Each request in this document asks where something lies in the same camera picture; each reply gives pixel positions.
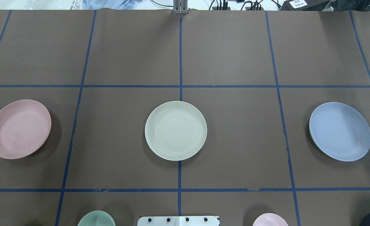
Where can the pink bowl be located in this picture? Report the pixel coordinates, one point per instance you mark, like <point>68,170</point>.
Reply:
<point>269,219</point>

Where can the pink plate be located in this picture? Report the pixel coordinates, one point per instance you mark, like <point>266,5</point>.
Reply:
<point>25,126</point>

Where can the blue plate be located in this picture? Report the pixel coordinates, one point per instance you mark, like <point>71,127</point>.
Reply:
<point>340,131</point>

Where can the green bowl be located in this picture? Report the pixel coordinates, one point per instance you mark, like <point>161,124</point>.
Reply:
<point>97,218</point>

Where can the blue cloth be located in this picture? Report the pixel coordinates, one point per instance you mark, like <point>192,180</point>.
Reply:
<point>112,4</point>

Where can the cream white plate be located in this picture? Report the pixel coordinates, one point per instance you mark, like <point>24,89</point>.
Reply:
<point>175,130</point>

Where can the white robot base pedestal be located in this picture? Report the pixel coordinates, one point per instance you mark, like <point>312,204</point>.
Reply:
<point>179,221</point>

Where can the black box with label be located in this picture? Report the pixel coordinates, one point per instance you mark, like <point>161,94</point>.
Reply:
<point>308,5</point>

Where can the grey metal camera post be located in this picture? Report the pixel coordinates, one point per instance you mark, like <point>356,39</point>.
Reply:
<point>180,7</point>

